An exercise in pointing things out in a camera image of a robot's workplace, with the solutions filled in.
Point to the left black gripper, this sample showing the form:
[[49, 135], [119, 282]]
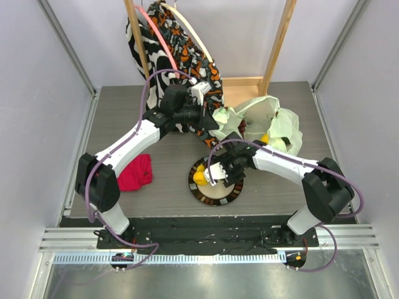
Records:
[[209, 122]]

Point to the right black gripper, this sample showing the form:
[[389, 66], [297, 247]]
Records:
[[229, 172]]

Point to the beige plate with dark rim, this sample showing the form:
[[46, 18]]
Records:
[[217, 195]]

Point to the yellow fake pear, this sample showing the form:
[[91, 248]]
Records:
[[199, 177]]

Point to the yellow fake lemon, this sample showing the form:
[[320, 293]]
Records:
[[265, 139]]

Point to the pale green plastic bag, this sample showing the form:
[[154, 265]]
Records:
[[263, 115]]

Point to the dark red fake grapes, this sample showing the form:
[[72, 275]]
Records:
[[242, 127]]

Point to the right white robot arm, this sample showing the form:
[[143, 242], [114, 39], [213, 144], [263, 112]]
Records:
[[327, 191]]

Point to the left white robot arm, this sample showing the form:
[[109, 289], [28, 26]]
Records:
[[96, 180]]

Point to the wooden clothes rack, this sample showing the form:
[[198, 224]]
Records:
[[237, 89]]

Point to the orange grey camouflage garment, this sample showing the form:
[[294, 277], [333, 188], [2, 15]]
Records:
[[189, 58]]

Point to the zebra print garment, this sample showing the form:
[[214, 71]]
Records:
[[157, 59]]

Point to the red cloth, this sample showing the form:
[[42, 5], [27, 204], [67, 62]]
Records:
[[136, 174]]

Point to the cream clothes hanger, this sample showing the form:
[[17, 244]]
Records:
[[187, 25]]

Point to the pink clothes hanger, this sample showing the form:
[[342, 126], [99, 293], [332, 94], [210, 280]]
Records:
[[160, 39]]

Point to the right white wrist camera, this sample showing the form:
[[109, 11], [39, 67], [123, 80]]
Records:
[[214, 173]]

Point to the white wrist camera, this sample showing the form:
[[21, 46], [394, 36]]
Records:
[[214, 173], [198, 90]]

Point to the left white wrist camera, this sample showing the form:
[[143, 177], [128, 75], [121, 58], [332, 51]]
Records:
[[198, 90]]

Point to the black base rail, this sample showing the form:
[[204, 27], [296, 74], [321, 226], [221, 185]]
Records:
[[215, 235]]

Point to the white slotted cable duct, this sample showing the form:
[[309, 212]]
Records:
[[121, 258]]

